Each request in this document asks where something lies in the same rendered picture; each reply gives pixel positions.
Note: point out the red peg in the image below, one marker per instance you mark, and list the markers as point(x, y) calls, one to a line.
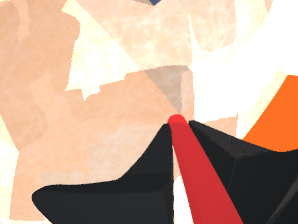
point(208, 200)

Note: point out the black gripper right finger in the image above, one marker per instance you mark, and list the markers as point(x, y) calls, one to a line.
point(260, 181)

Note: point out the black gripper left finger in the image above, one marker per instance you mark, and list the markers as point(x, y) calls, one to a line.
point(144, 195)

